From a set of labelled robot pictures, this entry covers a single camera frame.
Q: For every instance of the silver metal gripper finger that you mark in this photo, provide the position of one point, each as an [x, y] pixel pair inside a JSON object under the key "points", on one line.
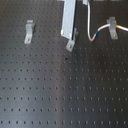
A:
{"points": [[68, 18]]}

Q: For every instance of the middle metal cable clip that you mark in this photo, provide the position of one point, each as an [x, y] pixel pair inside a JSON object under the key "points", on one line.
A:
{"points": [[71, 42]]}

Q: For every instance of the metal cable clip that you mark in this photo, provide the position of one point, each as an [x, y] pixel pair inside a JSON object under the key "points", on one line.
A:
{"points": [[71, 42], [112, 28], [29, 31]]}

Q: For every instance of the left metal cable clip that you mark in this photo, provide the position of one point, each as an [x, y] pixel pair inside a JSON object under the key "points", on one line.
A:
{"points": [[29, 31]]}

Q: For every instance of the right metal cable clip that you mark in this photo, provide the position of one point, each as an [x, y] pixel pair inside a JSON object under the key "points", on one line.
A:
{"points": [[112, 28]]}

